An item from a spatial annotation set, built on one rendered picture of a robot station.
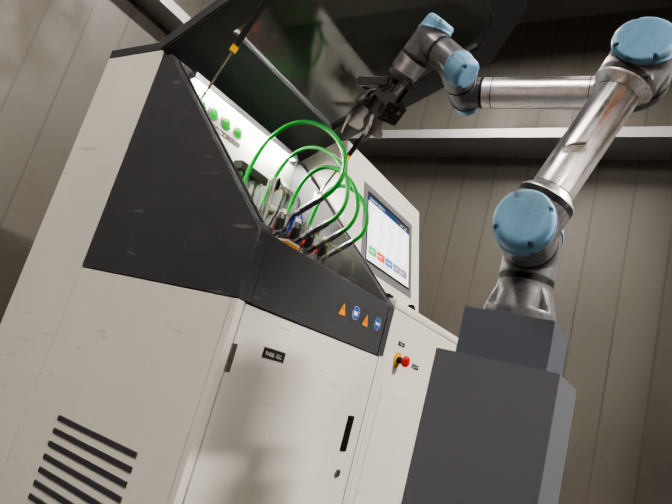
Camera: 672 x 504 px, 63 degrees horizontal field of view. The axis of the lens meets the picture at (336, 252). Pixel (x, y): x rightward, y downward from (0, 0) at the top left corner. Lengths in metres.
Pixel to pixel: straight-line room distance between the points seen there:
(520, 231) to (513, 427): 0.36
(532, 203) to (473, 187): 2.59
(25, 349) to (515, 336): 1.25
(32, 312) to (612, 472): 2.63
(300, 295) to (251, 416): 0.30
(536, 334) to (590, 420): 2.08
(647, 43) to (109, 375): 1.33
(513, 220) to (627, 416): 2.20
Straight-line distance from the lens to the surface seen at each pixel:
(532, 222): 1.09
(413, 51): 1.42
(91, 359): 1.48
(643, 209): 3.45
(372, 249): 2.13
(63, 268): 1.69
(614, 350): 3.24
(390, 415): 1.88
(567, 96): 1.41
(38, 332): 1.69
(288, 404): 1.39
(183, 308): 1.28
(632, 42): 1.27
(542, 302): 1.21
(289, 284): 1.30
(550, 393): 1.09
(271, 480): 1.43
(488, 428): 1.11
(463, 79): 1.36
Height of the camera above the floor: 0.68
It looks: 13 degrees up
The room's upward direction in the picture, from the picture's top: 16 degrees clockwise
